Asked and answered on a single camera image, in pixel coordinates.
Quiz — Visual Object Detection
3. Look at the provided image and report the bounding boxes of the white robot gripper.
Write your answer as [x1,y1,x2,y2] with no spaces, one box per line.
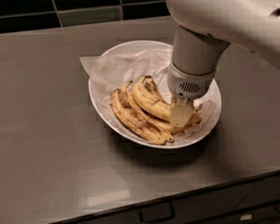
[168,62,215,127]

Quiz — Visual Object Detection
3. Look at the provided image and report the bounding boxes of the dark cabinet drawer front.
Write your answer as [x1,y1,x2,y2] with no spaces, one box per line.
[53,172,280,224]

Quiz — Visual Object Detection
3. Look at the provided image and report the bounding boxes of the black drawer handle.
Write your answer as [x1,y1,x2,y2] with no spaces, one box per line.
[139,203,175,224]

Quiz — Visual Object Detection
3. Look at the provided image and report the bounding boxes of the yellow spotted banana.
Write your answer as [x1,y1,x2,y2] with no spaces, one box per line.
[131,73,203,129]
[127,90,191,142]

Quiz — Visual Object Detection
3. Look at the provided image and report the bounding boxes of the white paper liner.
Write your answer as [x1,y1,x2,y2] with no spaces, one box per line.
[79,46,218,144]

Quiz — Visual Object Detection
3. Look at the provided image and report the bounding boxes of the brown spotted banana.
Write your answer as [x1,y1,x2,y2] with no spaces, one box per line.
[144,75,204,115]
[111,88,167,145]

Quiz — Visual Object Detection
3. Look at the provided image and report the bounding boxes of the rear brown spotted banana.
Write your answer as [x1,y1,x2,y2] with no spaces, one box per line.
[144,75,204,115]

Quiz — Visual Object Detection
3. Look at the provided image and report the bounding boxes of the left brown spotted banana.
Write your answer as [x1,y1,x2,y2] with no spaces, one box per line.
[111,88,167,145]

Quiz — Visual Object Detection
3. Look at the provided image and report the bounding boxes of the white oval bowl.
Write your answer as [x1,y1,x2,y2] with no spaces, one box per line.
[86,36,224,152]

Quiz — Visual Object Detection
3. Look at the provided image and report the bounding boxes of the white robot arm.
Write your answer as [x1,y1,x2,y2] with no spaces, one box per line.
[166,0,280,127]

